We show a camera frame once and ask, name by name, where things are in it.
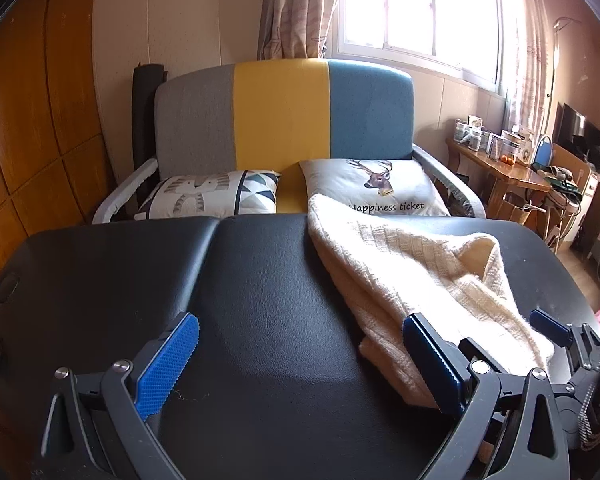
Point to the blue chair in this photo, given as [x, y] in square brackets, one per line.
[545, 152]

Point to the wooden television cabinet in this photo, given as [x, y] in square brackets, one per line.
[592, 200]

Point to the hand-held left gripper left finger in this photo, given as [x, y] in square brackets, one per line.
[167, 365]

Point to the orange fruit pile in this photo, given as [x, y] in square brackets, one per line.
[507, 159]

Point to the cat print pillow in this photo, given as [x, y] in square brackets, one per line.
[200, 192]

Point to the cluster of glass jars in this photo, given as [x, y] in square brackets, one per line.
[475, 137]

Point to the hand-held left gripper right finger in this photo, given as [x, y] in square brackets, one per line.
[432, 365]

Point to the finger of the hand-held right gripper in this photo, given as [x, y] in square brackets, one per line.
[550, 327]

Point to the wooden side table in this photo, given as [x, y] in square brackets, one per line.
[510, 172]

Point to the cream knit sweater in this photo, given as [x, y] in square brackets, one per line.
[405, 270]

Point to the patterned beige curtain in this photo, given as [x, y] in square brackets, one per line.
[532, 60]
[295, 10]

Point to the black television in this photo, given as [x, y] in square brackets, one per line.
[577, 127]

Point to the small standing fan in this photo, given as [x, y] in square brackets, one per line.
[598, 160]

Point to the grey yellow blue sofa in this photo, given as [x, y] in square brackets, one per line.
[280, 110]

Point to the bright window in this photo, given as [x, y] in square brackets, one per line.
[420, 5]

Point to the deer print pillow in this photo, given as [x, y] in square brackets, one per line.
[380, 185]

